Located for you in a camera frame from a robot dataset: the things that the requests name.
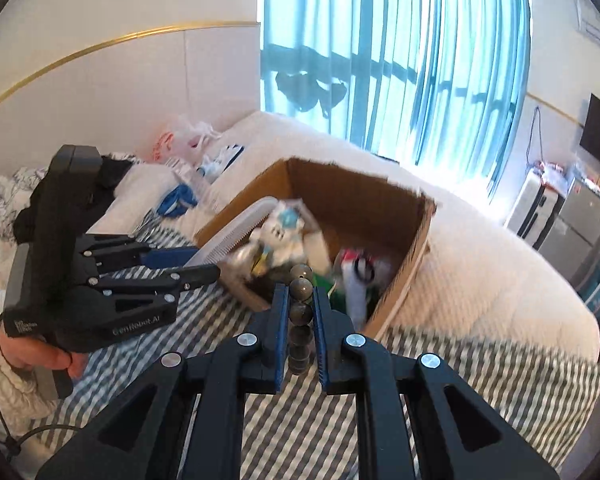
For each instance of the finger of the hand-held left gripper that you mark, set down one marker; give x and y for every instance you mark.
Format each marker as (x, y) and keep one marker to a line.
(195, 276)
(115, 252)

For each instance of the grey mini fridge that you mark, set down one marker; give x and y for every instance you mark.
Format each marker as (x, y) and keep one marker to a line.
(575, 225)

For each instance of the cardboard box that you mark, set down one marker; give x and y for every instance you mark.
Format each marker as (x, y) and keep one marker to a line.
(400, 280)

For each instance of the clear plastic bag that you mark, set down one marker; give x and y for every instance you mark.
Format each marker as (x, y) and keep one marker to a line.
(222, 160)

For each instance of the white duvet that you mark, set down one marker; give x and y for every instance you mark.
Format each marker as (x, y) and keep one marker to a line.
(480, 285)

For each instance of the red printed plastic bag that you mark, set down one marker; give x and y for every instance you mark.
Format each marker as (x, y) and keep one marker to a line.
(175, 142)

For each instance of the teal curtain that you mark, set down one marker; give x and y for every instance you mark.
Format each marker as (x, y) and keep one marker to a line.
(405, 60)

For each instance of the white and blue packet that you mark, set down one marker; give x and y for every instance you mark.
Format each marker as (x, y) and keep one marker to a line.
(282, 230)

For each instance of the grey patterned bedsheet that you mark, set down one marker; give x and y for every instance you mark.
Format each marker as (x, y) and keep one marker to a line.
(0, 210)

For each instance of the white plastic comb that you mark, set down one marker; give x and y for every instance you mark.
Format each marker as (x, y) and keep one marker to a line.
(235, 232)

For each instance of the white air conditioner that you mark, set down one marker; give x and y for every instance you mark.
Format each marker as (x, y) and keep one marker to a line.
(597, 27)

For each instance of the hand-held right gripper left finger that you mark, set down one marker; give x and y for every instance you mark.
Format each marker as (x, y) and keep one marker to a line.
(280, 330)

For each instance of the white suitcase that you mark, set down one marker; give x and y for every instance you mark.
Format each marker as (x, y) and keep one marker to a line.
(530, 210)

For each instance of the hanging dark garment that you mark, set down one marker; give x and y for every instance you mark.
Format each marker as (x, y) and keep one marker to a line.
(300, 87)

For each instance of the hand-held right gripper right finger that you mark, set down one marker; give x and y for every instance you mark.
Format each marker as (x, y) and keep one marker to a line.
(320, 335)

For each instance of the checkered blanket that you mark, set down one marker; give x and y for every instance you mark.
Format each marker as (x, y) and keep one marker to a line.
(305, 435)

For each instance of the blue plastic item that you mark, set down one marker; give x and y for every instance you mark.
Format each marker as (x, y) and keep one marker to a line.
(180, 197)

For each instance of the person's left forearm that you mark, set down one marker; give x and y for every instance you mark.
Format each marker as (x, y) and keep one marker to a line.
(10, 395)

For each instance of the person's left hand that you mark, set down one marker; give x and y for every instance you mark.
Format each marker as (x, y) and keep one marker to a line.
(30, 355)

